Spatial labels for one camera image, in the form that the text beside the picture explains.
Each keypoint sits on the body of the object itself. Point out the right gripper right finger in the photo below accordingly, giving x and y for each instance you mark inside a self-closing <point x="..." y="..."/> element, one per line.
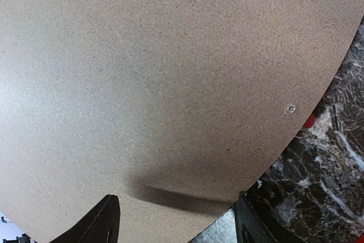
<point x="250" y="228"/>

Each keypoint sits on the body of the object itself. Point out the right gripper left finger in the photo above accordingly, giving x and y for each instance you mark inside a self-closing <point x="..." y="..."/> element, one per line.
<point x="99" y="225"/>

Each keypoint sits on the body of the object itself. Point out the red wooden picture frame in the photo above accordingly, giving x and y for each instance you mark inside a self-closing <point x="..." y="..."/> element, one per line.
<point x="309" y="122"/>

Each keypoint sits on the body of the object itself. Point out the brown backing board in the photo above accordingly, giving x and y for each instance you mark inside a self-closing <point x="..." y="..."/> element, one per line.
<point x="174" y="106"/>

